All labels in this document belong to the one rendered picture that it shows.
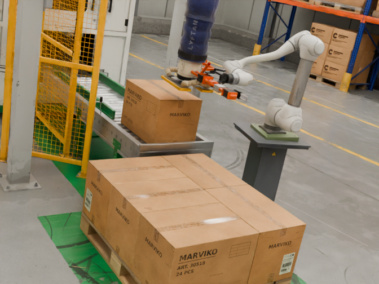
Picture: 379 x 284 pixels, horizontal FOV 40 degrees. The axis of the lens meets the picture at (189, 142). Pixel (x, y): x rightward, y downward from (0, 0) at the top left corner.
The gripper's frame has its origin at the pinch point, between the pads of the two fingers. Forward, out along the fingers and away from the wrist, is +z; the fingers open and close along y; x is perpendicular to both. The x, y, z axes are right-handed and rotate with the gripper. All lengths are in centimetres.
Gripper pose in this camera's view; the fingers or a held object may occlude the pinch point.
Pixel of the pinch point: (208, 78)
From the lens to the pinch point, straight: 382.4
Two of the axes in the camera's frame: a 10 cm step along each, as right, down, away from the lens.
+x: -5.4, -3.6, 7.6
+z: -8.3, 0.4, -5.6
